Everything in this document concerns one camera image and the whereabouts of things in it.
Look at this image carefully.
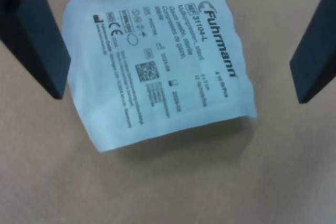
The white Fuhrmann gauze packet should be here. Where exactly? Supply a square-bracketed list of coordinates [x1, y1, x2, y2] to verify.
[62, 0, 258, 154]

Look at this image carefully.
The brown cardboard sheet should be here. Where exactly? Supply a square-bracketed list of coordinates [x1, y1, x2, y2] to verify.
[0, 0, 336, 224]

